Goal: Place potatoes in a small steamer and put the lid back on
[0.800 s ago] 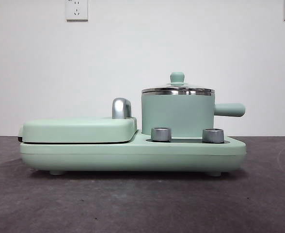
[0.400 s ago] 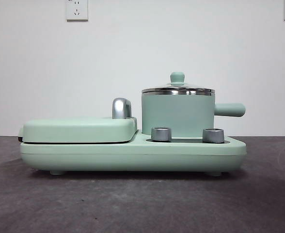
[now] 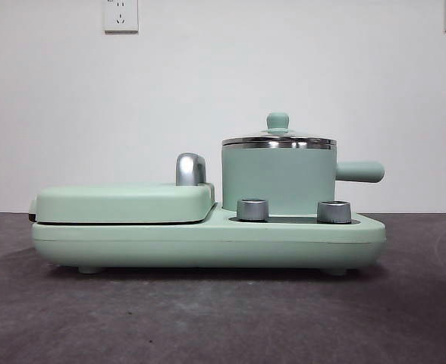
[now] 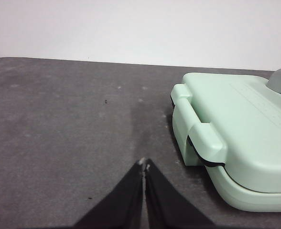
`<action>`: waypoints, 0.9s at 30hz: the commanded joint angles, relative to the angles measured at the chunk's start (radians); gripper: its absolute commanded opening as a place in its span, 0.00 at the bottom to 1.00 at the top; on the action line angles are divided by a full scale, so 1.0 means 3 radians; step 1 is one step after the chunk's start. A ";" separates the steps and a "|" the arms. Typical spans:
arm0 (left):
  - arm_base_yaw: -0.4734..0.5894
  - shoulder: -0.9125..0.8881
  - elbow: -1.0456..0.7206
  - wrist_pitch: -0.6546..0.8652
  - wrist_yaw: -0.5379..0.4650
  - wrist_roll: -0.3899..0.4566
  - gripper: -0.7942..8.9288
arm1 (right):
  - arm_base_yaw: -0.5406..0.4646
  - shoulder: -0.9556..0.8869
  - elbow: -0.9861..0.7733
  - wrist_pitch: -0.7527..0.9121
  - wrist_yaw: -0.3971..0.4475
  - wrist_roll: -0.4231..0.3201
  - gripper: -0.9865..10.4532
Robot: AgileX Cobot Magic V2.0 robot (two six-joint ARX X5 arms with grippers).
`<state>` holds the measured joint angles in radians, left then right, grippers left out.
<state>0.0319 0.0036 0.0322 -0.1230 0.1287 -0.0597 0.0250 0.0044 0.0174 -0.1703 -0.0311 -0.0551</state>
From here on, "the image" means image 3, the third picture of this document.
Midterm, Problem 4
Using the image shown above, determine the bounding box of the mint green saucepan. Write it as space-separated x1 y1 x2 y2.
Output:
221 143 385 214

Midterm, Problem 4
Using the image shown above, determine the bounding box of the glass pot lid green knob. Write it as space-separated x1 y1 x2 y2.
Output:
222 111 338 148

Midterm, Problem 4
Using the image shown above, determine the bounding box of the mint green breakfast machine base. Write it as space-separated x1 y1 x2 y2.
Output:
31 200 387 275

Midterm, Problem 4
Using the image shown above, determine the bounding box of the mint green griddle cover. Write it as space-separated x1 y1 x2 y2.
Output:
27 180 216 224

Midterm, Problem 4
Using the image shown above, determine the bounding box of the chrome griddle cover handle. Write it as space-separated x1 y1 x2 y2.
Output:
175 152 209 187

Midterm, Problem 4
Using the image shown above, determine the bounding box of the silver control knob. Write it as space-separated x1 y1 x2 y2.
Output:
316 199 352 224
236 198 270 221

